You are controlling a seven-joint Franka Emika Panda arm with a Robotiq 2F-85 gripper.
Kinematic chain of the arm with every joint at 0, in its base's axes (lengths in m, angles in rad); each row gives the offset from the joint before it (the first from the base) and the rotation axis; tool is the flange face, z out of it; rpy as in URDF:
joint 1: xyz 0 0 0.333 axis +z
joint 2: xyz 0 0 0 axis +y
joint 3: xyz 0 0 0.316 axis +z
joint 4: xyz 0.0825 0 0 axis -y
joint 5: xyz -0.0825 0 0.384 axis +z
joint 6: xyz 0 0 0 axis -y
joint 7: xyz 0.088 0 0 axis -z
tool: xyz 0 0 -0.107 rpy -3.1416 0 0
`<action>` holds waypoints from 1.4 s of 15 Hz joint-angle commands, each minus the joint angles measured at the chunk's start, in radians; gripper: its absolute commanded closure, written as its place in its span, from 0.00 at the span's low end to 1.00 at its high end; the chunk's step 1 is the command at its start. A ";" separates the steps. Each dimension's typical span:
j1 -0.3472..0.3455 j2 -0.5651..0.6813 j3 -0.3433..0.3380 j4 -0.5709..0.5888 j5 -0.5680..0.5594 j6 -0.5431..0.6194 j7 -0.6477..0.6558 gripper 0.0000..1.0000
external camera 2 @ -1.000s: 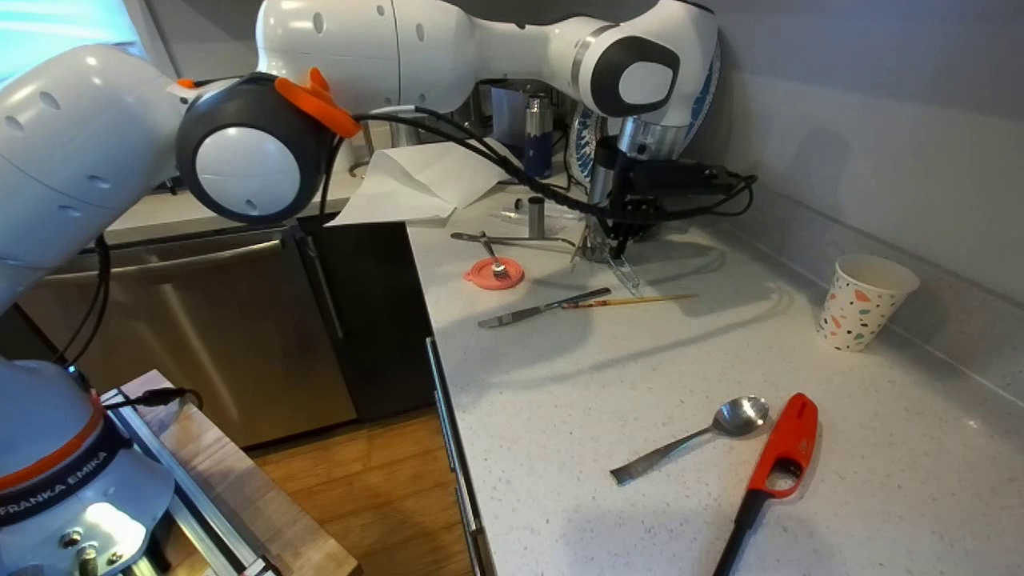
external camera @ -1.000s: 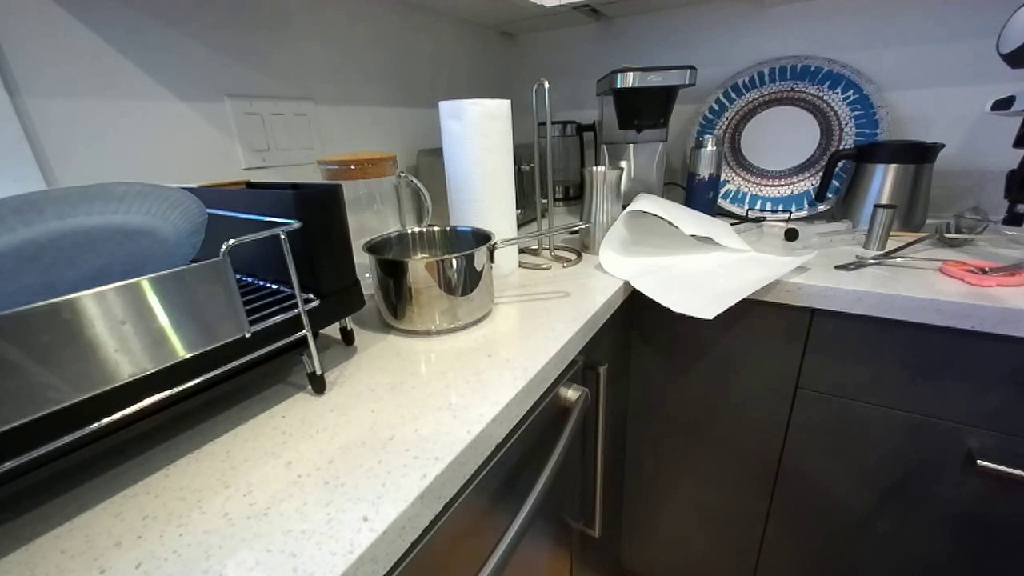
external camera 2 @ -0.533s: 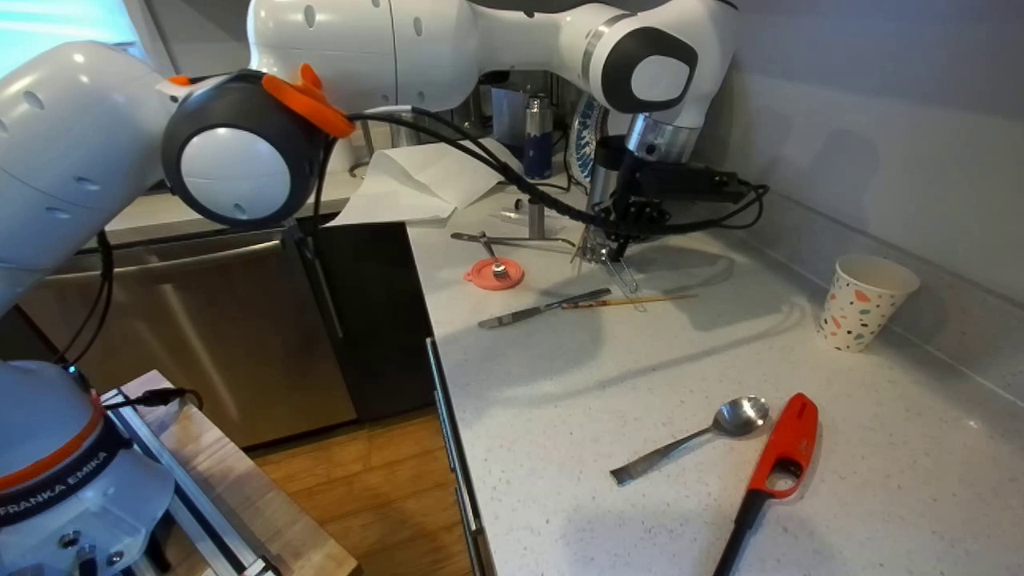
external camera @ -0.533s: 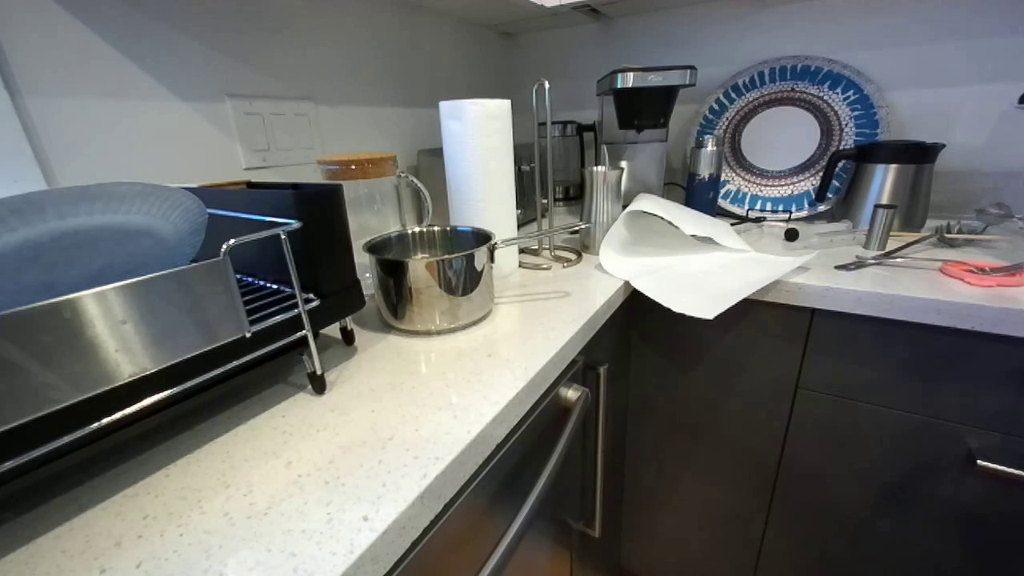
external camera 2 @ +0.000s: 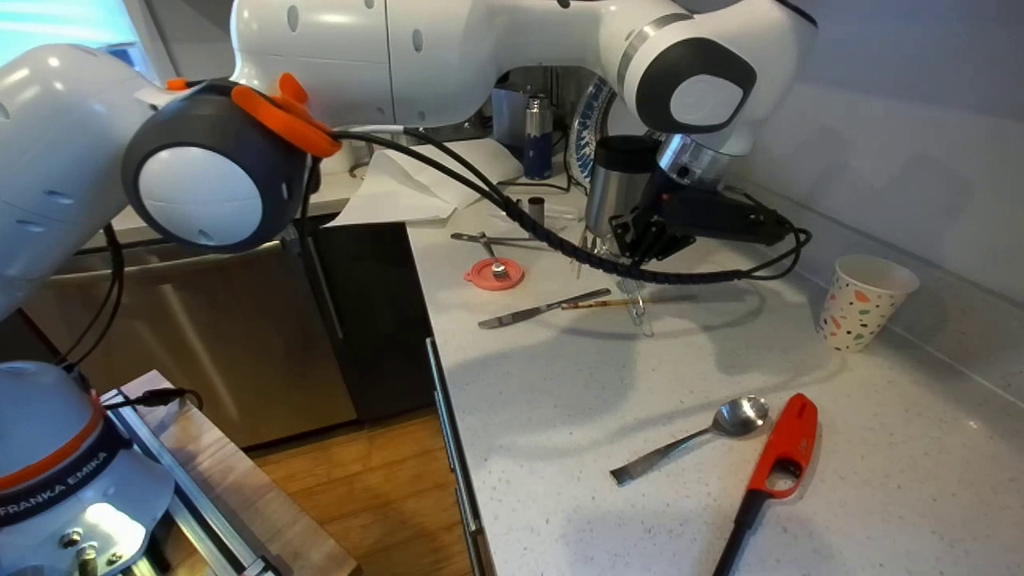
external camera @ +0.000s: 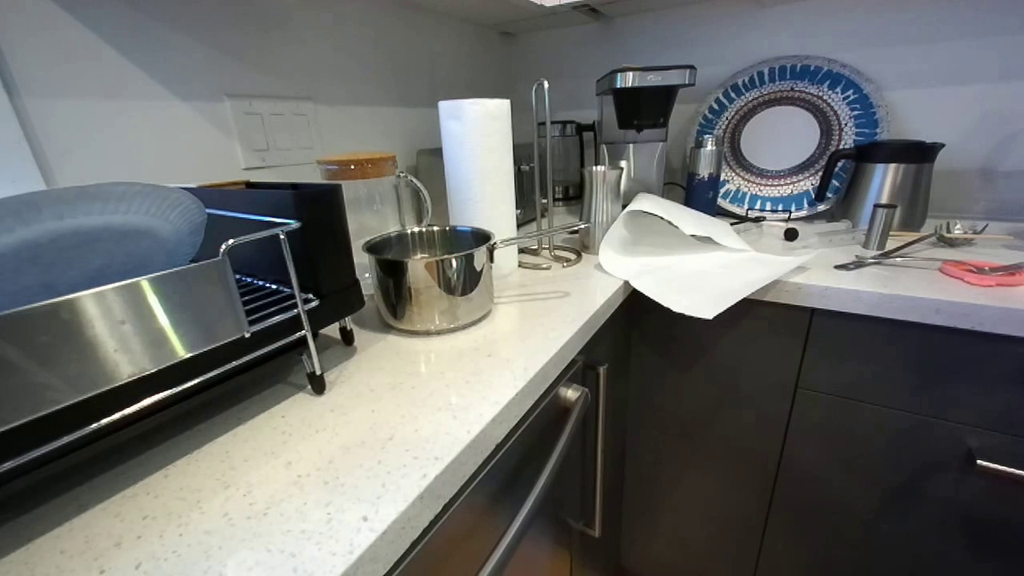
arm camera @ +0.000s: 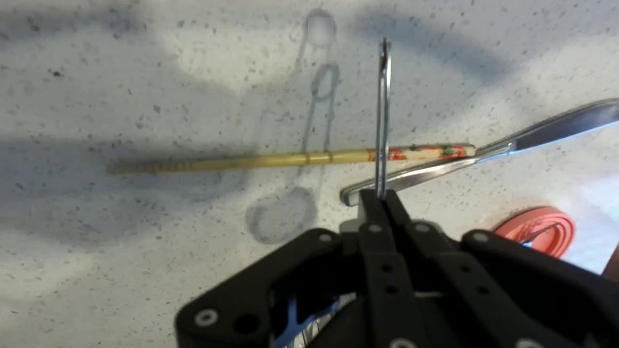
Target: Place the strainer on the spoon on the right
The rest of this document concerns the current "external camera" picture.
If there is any metal paper towel holder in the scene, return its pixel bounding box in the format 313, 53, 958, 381
515, 73, 587, 272

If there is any orange round lid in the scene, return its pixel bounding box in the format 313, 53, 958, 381
934, 256, 1024, 293

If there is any glass jar with wooden lid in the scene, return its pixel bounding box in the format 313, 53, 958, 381
313, 152, 437, 300

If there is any small steel pitcher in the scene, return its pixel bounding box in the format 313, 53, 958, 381
578, 157, 633, 256

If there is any stainless steel dishwasher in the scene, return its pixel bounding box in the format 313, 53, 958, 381
388, 304, 633, 576

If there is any blue patterned decorative plate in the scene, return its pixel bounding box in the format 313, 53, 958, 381
684, 53, 886, 223

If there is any grey blue plate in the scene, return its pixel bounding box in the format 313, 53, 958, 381
0, 178, 212, 318

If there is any steel toaster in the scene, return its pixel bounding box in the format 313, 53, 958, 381
515, 116, 602, 209

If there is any dark corner cabinet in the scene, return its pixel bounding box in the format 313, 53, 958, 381
614, 294, 814, 576

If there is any steel spoon with long handle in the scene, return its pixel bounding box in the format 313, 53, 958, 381
830, 218, 993, 277

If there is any black and steel coffee maker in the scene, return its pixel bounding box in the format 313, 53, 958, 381
593, 61, 700, 209

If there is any white paper towel sheet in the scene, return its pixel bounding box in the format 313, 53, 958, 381
594, 188, 814, 325

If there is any small steel cup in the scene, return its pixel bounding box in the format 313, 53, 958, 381
857, 199, 903, 253

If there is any steel carafe with black top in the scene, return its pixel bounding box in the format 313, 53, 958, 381
814, 136, 951, 236

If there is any stainless steel pot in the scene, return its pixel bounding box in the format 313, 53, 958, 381
358, 222, 556, 338

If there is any steel dish rack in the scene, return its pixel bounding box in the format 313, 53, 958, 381
0, 205, 368, 487

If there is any white paper towel roll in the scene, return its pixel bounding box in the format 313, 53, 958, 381
436, 95, 520, 272

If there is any dark drawer unit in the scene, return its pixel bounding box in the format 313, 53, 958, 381
750, 304, 1024, 576

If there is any blue bottle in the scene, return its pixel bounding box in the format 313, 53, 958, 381
682, 133, 726, 218

